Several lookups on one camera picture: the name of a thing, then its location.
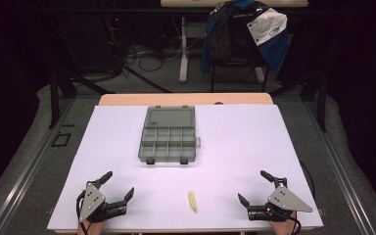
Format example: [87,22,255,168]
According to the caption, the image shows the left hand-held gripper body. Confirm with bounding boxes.
[75,181,128,224]

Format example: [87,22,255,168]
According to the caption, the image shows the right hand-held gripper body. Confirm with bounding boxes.
[247,176,314,223]

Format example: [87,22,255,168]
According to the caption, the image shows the thin yellow stick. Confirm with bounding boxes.
[188,190,199,213]

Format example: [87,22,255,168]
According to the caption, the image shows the grey plastic compartment box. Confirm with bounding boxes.
[137,105,202,165]

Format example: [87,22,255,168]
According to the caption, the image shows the person's right hand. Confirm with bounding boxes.
[268,211,299,235]

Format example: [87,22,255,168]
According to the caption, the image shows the person's left hand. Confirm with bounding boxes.
[76,218,108,235]

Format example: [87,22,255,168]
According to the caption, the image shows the white table cover sheet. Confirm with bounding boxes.
[46,104,324,232]

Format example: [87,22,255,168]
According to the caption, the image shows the black metal stand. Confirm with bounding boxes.
[47,64,79,130]

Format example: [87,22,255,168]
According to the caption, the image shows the black chair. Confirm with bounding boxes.
[210,55,270,93]

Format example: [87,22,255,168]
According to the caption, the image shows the white desk leg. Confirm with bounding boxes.
[178,15,191,84]

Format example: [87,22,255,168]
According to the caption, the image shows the beige desk top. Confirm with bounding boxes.
[160,0,309,9]

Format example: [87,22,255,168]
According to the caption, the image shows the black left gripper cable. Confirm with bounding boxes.
[75,190,90,235]

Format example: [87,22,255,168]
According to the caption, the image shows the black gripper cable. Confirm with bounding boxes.
[267,207,304,235]
[75,190,90,235]

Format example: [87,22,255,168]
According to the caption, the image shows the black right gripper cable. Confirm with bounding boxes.
[267,207,304,235]

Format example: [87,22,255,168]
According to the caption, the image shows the black cable beside table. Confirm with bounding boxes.
[299,160,317,199]

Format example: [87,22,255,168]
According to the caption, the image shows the bundle of floor cables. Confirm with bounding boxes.
[105,15,184,82]

